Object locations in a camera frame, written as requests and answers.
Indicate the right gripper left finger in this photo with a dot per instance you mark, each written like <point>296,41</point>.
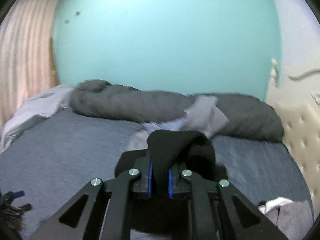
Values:
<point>100,210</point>

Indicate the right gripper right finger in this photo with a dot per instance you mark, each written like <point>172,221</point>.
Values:
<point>205,209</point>

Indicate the black sweater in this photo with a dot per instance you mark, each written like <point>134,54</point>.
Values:
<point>185,149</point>

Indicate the grey white striped clothes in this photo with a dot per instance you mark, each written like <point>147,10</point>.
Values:
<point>293,219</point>

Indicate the blue patterned bed sheet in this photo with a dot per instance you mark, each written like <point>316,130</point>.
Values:
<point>53,160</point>

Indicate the blue patterned garment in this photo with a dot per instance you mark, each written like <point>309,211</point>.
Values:
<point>173,125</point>

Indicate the grey crumpled garment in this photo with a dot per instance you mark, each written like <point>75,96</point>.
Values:
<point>203,116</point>

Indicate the dark grey rolled duvet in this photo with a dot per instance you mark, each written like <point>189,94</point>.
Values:
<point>249,117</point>

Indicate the light grey pillow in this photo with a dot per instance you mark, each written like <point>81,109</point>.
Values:
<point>34,110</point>

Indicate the beige tufted headboard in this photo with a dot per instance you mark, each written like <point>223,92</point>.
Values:
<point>296,102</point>

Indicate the pink curtain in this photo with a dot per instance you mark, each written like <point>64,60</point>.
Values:
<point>27,61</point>

